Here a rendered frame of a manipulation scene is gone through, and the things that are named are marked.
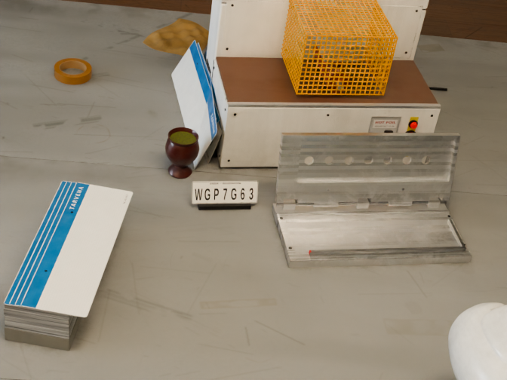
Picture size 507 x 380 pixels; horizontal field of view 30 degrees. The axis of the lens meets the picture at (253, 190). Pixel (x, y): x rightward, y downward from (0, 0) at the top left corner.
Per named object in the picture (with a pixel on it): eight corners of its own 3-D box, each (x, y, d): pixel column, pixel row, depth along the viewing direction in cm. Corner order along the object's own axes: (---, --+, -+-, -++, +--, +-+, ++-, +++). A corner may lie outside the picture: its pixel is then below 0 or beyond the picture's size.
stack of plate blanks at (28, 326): (69, 350, 187) (69, 315, 181) (4, 339, 187) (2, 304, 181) (117, 224, 219) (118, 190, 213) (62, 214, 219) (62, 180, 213)
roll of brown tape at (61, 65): (53, 84, 261) (53, 76, 260) (54, 64, 269) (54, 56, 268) (91, 85, 263) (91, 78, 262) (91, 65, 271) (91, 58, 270)
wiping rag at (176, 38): (187, 62, 279) (188, 57, 278) (137, 42, 285) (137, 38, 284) (225, 34, 296) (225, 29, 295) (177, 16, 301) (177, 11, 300)
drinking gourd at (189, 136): (173, 185, 233) (176, 149, 226) (157, 166, 238) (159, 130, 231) (203, 176, 237) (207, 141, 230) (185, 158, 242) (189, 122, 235)
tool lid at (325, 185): (283, 135, 218) (281, 132, 220) (275, 209, 226) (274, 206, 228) (460, 135, 227) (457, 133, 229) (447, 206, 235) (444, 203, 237)
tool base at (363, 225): (288, 268, 214) (291, 255, 212) (271, 209, 230) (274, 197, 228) (469, 262, 223) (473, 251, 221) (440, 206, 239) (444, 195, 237)
